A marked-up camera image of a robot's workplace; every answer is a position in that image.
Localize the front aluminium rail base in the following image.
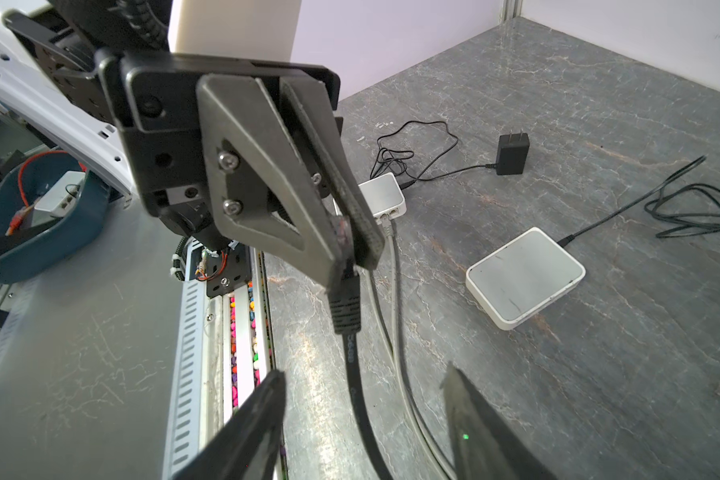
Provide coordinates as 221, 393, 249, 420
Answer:
162, 241, 276, 479

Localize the white network switch box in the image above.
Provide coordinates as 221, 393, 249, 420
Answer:
465, 227, 586, 331

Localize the blue parts bin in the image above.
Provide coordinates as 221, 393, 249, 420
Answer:
0, 151, 110, 284

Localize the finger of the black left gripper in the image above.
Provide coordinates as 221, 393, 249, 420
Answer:
280, 79, 385, 270
196, 74, 349, 288

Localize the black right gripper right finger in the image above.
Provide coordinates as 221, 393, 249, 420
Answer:
442, 364, 556, 479

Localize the black power adapter large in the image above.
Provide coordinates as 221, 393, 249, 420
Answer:
368, 120, 531, 190

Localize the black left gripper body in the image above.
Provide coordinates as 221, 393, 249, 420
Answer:
95, 50, 341, 234

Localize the black power adapter small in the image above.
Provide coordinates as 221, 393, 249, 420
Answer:
557, 155, 720, 248

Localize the black ethernet cable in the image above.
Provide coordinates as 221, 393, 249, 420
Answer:
326, 269, 394, 480

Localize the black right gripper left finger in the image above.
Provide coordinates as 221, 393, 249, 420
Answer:
175, 370, 287, 480

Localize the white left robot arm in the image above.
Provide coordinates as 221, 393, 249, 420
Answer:
0, 1, 385, 290

